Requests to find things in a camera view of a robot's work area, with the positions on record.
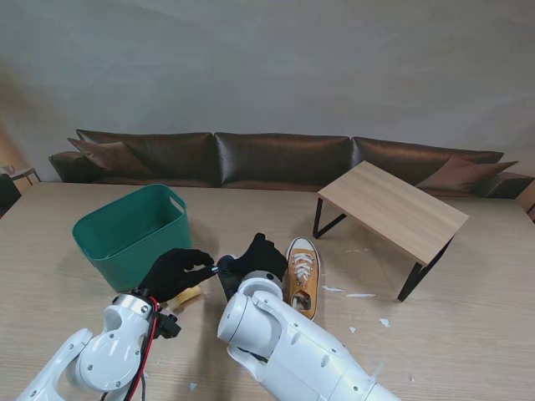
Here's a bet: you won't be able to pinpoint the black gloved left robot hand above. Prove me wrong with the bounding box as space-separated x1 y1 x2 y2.
137 247 220 304

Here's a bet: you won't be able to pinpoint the green plastic basket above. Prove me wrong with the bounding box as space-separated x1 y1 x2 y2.
71 184 192 292

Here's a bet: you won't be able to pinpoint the wooden shoe brush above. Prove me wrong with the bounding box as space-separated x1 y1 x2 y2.
160 284 202 312

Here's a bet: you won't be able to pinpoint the brown leather cushion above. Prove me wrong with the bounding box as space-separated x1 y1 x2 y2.
66 137 155 179
415 156 519 193

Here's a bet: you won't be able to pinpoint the dark chair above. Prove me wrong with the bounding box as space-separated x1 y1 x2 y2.
0 173 22 218

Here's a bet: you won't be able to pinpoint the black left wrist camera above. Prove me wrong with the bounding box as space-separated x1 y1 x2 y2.
156 312 183 340

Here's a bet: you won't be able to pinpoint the small wooden shelf black legs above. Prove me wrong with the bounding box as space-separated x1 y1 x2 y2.
312 160 470 302

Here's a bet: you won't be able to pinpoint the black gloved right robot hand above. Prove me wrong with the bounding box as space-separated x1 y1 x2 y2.
232 232 289 285

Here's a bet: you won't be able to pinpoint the yellow canvas sneaker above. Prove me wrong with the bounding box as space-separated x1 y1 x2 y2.
283 236 322 322
216 254 247 302

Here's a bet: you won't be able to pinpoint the dark brown leather sofa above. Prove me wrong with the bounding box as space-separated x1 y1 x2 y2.
48 128 535 200

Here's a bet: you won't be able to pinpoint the red left arm cable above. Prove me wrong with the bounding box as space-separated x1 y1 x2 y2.
125 297 162 401

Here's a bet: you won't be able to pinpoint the wooden side table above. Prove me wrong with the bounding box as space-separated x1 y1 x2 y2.
0 165 43 185

